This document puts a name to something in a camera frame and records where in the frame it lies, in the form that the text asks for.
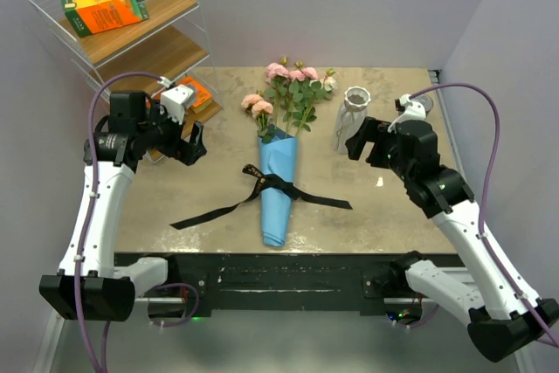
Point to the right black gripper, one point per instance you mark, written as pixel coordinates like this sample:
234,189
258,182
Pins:
374,130

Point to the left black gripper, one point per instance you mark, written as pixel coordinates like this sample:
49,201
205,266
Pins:
187,152

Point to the blue wrapping paper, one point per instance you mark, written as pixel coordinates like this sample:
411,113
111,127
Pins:
278,158

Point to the small pink rose stem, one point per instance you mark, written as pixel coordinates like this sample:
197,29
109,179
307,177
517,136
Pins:
292,88

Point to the large pink rose stem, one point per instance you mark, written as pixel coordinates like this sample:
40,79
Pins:
277,75

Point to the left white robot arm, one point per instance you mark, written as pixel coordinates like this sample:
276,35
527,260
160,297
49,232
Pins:
87,282

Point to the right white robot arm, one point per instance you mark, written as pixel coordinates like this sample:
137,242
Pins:
501,311

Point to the white ribbed vase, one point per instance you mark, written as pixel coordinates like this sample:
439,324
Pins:
351,115

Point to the small orange box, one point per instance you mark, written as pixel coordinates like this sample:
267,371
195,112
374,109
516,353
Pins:
204,97

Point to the white bud rose stem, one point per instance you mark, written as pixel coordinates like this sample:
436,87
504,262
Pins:
321,93

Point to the twin pink rose stem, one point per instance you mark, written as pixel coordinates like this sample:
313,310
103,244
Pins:
261,112

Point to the tin can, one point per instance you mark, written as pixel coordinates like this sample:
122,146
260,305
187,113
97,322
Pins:
426,101

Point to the orange green box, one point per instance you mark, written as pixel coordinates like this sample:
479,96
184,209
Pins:
89,17

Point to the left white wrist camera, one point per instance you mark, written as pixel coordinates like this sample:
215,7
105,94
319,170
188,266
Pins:
177,100

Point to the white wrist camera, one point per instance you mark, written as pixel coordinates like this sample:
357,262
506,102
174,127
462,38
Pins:
177,100
409,110

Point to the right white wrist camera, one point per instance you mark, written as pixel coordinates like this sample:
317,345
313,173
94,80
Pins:
409,110

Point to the white wire wooden shelf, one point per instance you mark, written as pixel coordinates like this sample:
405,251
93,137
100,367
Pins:
174,42

